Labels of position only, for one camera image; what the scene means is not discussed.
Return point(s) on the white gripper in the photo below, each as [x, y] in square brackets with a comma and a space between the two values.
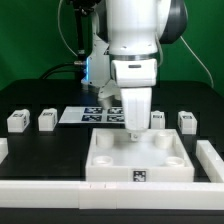
[135, 80]

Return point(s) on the white square tabletop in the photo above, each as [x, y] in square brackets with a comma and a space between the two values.
[158, 156]

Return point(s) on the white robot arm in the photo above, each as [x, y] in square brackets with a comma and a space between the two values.
[127, 38]

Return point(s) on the white AprilTag sheet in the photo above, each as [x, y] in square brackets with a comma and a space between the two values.
[74, 114]

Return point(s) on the white U-shaped obstacle fence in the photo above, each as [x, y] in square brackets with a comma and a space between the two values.
[111, 195]

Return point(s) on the black camera pole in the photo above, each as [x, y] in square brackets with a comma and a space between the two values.
[82, 8]

